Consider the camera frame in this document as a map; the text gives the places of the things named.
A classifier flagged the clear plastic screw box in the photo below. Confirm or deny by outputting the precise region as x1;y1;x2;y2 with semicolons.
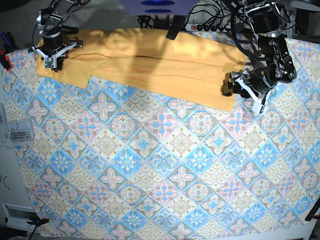
6;118;36;142

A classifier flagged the white power strip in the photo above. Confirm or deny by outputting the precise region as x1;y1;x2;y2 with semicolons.
185;23;231;33

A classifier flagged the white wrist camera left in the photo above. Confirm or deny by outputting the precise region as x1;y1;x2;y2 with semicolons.
251;101;265;114

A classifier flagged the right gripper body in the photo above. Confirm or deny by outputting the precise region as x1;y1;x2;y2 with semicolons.
37;33;83;56

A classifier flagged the red black clamp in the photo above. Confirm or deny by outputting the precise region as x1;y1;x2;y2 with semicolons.
0;49;13;71

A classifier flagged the orange black bar clamp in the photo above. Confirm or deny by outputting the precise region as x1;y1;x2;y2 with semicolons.
27;217;49;227

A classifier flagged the yellow T-shirt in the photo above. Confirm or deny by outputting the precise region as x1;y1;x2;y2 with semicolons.
36;28;247;111

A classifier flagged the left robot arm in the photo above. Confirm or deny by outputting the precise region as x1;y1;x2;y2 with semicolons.
221;0;297;114

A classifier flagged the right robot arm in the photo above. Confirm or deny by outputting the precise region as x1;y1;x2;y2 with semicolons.
28;0;87;72

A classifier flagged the black clamp right edge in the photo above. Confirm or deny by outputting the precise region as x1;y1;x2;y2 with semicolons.
304;205;320;222

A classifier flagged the patterned blue tablecloth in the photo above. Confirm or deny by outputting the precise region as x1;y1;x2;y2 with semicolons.
0;39;320;240

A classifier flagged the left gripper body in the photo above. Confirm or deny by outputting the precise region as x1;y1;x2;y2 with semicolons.
229;67;277;112

